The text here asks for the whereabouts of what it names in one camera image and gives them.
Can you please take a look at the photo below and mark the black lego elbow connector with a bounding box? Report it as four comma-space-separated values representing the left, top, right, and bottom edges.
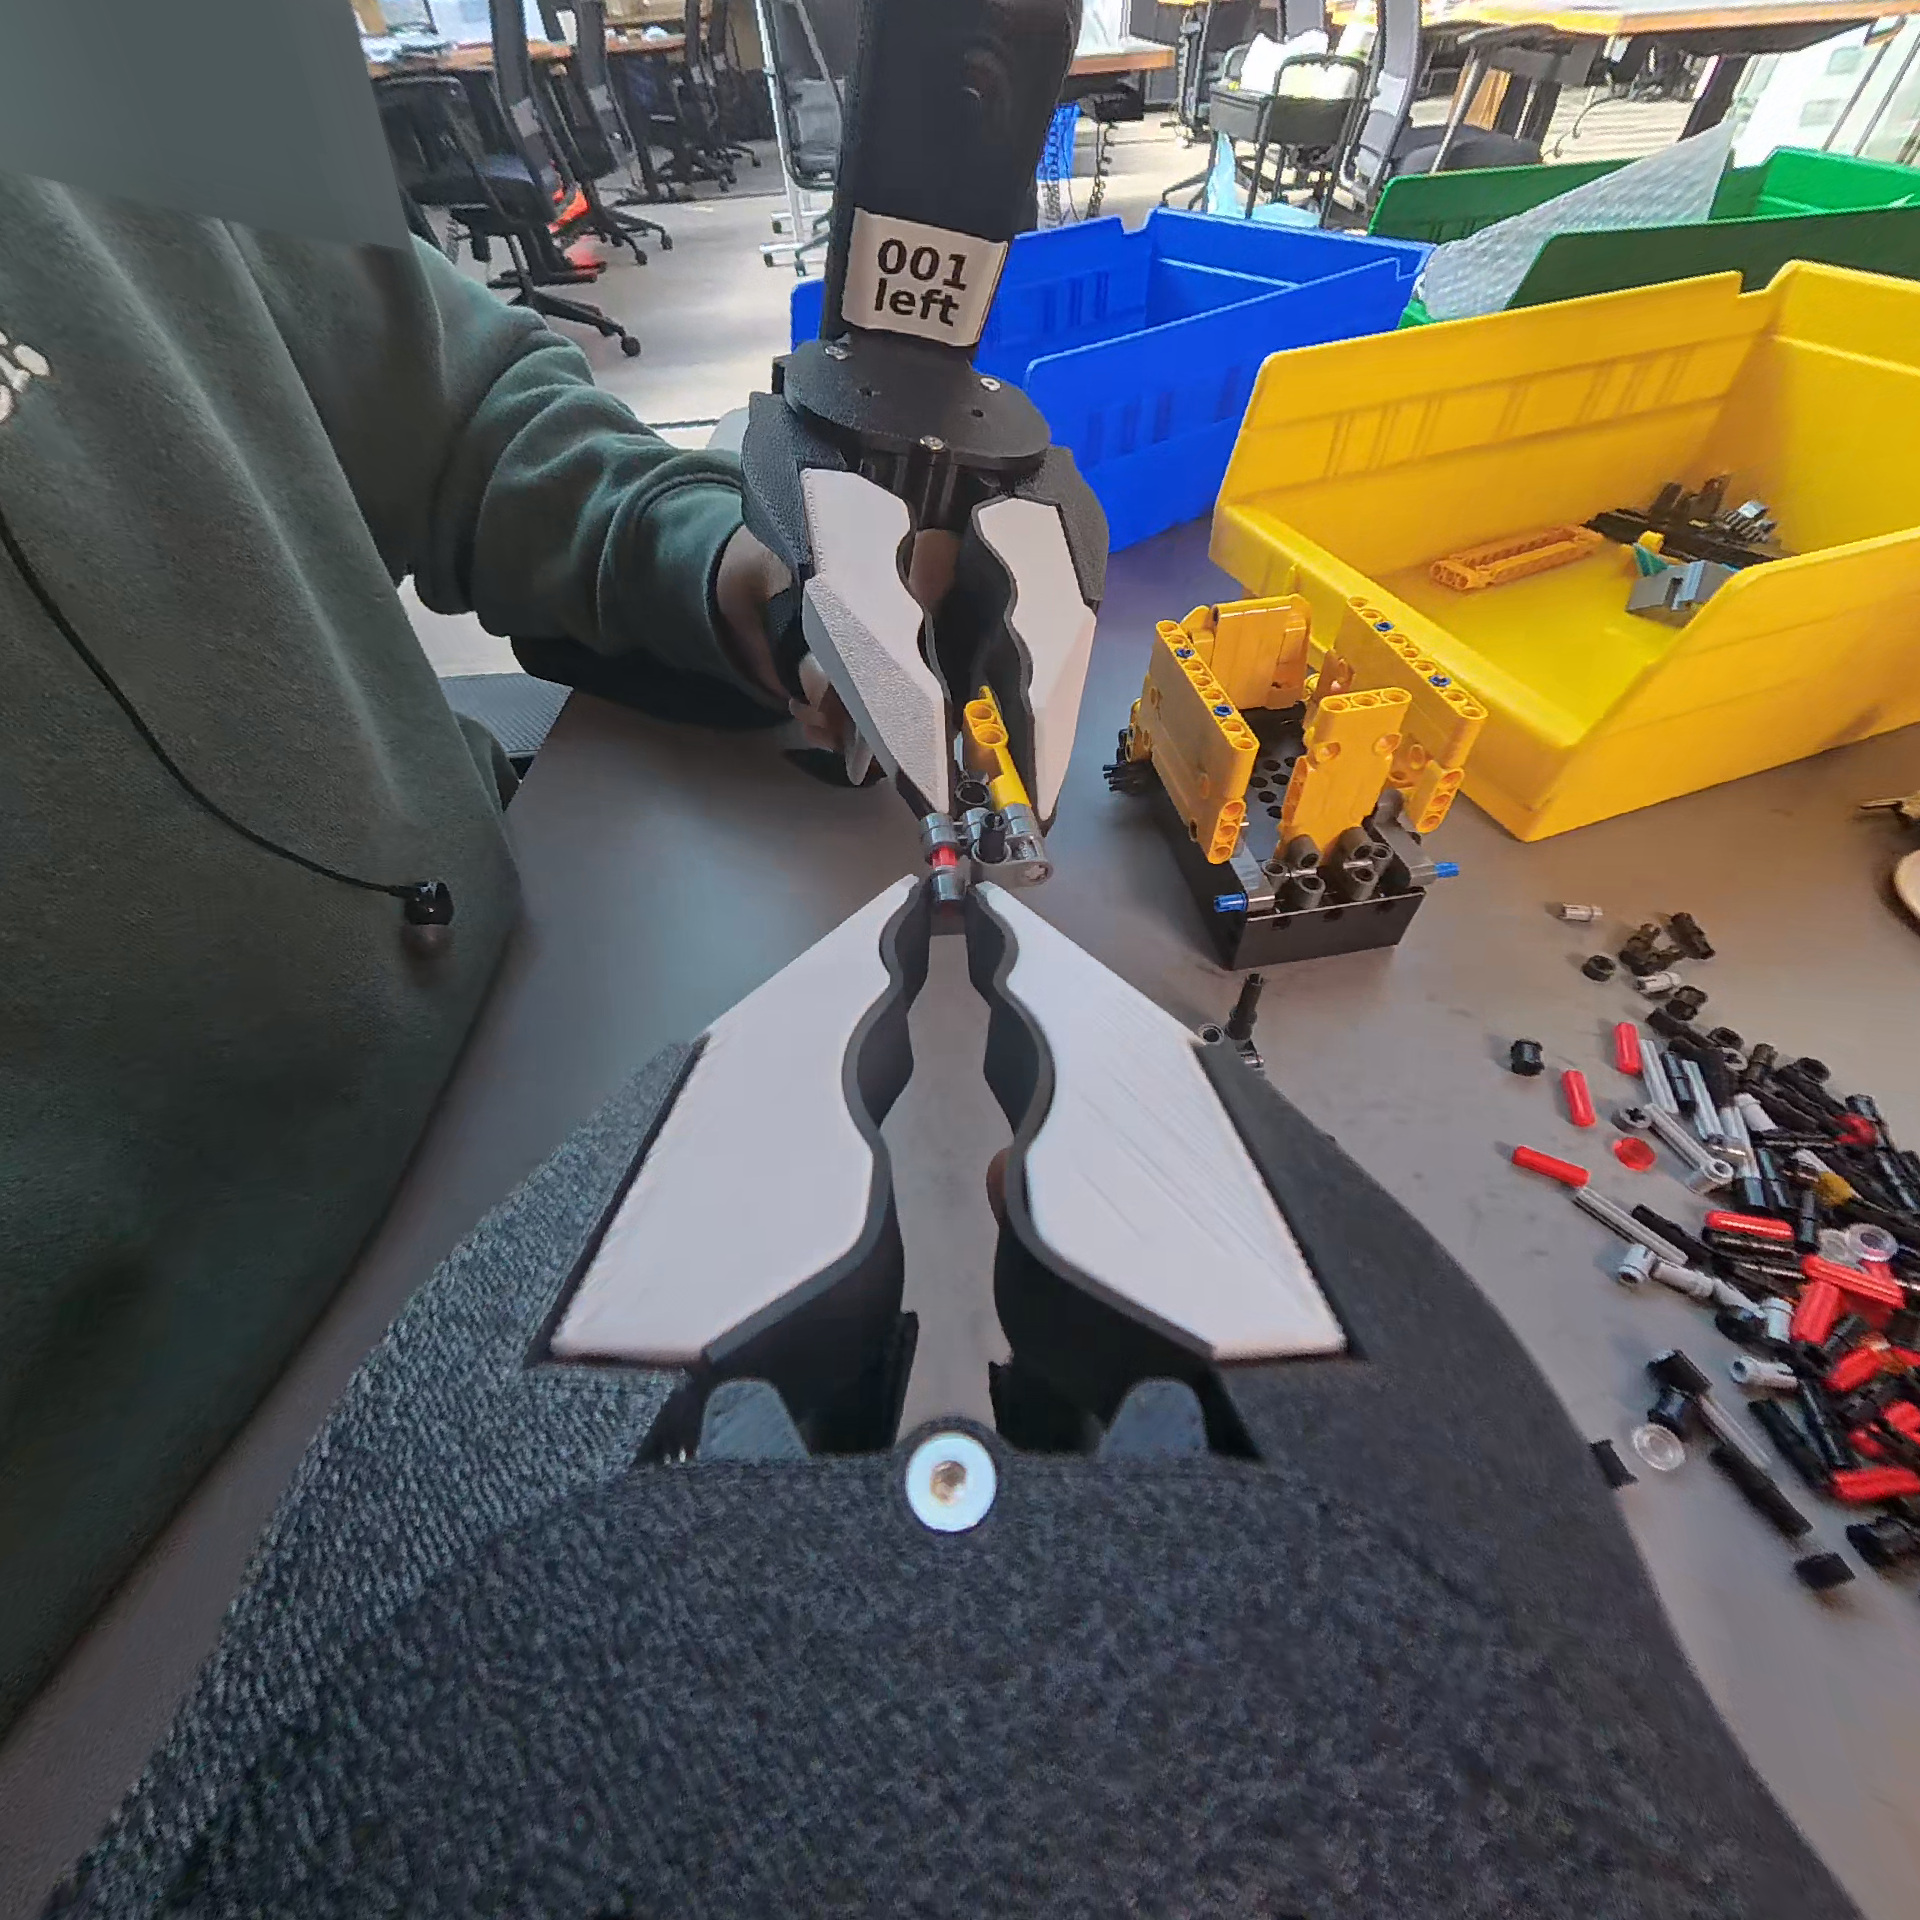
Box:
1633, 1351, 1728, 1474

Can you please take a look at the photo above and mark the yellow grey lego arm assembly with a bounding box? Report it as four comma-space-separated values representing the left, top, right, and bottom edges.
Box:
920, 682, 1056, 879

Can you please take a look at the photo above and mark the blue plastic bin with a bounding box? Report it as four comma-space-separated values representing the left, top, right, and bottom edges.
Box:
792, 207, 1433, 511

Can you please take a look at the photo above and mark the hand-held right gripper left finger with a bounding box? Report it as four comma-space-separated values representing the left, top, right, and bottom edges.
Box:
547, 873, 935, 1403

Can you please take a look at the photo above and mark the green plastic bin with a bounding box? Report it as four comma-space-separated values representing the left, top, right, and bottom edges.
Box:
1367, 146, 1920, 245
1399, 207, 1920, 330

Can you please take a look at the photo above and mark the bundle of black lego parts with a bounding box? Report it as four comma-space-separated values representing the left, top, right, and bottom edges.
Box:
1583, 471, 1787, 570

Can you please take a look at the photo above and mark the bubble wrap sheet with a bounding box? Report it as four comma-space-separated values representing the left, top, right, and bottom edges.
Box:
1417, 123, 1743, 324

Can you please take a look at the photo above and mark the orange lego beam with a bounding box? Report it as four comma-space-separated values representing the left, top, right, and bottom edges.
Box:
1425, 525, 1607, 589

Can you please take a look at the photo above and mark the wooden office desk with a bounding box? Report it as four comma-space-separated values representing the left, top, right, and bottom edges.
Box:
1328, 0, 1920, 154

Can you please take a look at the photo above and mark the pile of small lego pins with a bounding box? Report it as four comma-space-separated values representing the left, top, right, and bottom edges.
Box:
1559, 900, 1920, 1595

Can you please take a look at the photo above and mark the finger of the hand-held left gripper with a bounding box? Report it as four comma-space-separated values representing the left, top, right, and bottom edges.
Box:
800, 465, 962, 825
960, 491, 1105, 838

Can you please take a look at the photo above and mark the black office chair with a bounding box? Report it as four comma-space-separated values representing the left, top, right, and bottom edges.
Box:
374, 70, 644, 362
488, 0, 675, 270

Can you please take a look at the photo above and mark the yellow plastic parts bin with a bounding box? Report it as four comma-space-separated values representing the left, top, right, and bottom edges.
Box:
1208, 262, 1920, 842

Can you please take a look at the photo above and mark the grey green lego piece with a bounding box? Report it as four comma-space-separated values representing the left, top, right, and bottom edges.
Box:
1624, 537, 1750, 625

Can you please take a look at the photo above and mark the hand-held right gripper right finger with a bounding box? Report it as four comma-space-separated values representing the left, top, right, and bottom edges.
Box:
968, 877, 1353, 1403

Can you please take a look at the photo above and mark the person's green sweatshirt torso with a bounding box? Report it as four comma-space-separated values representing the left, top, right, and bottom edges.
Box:
0, 171, 523, 1727

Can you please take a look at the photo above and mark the yellow black lego robot build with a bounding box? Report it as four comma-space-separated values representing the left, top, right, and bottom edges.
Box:
1105, 593, 1490, 972

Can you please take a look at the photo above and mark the person's left forearm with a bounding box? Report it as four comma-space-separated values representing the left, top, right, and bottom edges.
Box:
360, 241, 752, 692

